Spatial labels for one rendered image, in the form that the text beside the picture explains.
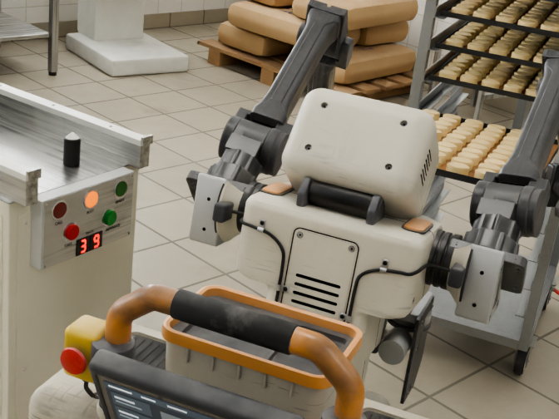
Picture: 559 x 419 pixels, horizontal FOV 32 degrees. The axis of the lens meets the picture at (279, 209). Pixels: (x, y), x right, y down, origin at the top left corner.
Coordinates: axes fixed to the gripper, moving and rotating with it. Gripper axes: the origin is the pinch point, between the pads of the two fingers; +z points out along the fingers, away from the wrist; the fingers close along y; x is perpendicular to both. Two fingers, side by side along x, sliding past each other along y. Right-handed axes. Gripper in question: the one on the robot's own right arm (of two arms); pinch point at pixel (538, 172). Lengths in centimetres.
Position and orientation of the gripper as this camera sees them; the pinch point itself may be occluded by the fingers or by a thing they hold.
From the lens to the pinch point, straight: 238.3
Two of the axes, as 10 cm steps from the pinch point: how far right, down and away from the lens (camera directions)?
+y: 1.4, -9.3, -3.4
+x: -9.1, 0.1, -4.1
